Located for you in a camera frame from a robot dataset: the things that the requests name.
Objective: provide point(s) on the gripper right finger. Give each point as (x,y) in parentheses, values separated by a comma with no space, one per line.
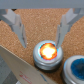
(67,24)

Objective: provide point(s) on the wooden drawer box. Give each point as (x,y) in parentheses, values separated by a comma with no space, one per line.
(20,68)

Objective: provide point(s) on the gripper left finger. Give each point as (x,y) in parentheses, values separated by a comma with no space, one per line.
(15,24)

